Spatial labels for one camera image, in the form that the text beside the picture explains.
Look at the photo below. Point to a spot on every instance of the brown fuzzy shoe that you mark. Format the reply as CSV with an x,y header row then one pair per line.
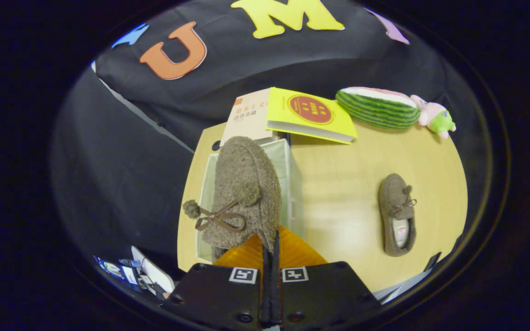
x,y
242,174
394,193

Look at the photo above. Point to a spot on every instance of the yellow book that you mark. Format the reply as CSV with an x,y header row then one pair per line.
x,y
334,124

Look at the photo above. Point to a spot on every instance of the white paper sheet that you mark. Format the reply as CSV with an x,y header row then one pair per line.
x,y
154,276

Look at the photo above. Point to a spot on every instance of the pink and green plush toy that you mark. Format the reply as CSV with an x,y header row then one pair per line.
x,y
435,117

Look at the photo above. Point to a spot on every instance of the black backdrop cloth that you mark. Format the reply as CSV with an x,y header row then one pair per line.
x,y
122,174

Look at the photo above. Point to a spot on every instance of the pale fabric storage box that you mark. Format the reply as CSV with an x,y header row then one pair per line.
x,y
292,184

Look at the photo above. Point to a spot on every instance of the dark blue book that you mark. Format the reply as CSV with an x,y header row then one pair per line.
x,y
285,137

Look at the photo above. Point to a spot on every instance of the watermelon slice plush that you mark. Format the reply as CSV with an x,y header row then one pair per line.
x,y
375,112

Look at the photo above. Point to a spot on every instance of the black table leg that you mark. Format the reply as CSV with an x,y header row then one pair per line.
x,y
432,262

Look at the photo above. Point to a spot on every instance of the pile of printed packets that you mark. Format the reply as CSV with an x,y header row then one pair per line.
x,y
122,271

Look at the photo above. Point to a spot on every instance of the beige book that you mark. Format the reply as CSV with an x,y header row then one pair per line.
x,y
246,119

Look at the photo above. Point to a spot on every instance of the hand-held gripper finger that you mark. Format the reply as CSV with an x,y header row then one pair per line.
x,y
266,266
276,257

